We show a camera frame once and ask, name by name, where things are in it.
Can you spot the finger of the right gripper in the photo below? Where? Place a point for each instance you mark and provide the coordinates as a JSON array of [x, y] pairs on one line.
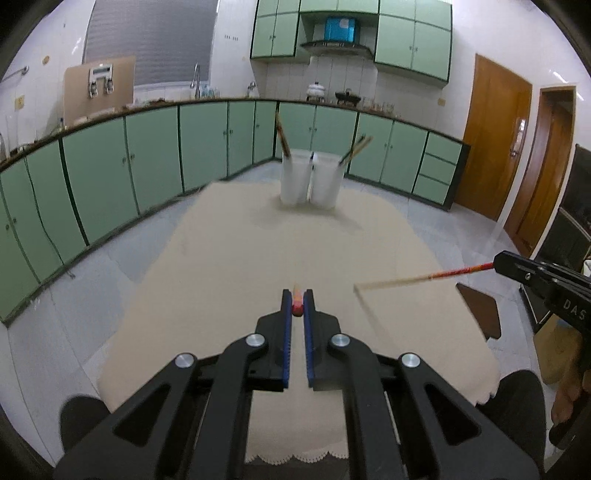
[[523, 270]]

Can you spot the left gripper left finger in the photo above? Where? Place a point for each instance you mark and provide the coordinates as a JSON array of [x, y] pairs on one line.
[[189, 421]]

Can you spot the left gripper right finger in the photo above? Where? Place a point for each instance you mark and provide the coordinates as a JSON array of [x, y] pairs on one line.
[[403, 420]]

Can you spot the red handled bamboo chopstick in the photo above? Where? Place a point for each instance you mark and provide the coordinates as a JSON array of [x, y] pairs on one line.
[[386, 284]]

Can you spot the red patterned wooden chopstick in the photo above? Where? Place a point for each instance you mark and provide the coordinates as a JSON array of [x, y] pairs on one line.
[[297, 307]]

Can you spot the plain wooden chopstick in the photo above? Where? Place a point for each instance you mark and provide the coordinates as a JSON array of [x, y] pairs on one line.
[[358, 147]]

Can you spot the green upper kitchen cabinets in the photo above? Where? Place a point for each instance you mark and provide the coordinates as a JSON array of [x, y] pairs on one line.
[[412, 38]]

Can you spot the green kitchen cabinets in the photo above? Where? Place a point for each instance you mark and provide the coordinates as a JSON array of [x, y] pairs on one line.
[[74, 190], [412, 38]]

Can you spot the green lower kitchen cabinets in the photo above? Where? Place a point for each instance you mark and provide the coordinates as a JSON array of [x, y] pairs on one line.
[[74, 190]]

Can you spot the right hand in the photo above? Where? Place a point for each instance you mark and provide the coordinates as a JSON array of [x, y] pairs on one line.
[[575, 381]]

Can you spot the brown wooden stool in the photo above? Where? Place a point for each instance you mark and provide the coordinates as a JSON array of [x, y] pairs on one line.
[[484, 309]]

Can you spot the black cabinet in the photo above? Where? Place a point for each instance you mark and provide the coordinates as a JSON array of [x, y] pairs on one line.
[[568, 241]]

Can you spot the brown wooden door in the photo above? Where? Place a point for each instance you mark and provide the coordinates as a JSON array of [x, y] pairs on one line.
[[546, 168], [495, 131]]

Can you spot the beige tablecloth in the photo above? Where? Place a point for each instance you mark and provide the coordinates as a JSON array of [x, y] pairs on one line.
[[237, 248]]

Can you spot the white right utensil holder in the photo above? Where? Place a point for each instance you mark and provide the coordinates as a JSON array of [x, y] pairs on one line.
[[328, 170]]

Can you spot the white utensil holder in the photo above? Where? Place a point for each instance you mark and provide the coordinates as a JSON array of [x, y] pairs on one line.
[[296, 177], [328, 170]]

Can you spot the white left utensil holder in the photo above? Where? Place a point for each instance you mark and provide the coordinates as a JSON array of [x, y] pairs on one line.
[[296, 177]]

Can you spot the black wok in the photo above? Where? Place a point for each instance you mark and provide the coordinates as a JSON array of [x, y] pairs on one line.
[[347, 98]]

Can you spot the white cooking pot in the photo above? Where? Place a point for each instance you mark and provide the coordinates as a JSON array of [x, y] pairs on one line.
[[315, 93]]

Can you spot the range hood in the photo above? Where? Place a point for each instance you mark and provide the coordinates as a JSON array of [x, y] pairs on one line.
[[346, 36]]

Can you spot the cardboard panel with device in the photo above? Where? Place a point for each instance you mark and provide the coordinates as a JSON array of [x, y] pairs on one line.
[[96, 87]]

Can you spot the chrome sink faucet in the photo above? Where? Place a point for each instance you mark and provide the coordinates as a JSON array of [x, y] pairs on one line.
[[195, 84]]

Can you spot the grey window blind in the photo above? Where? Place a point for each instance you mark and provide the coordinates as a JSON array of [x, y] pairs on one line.
[[167, 38]]

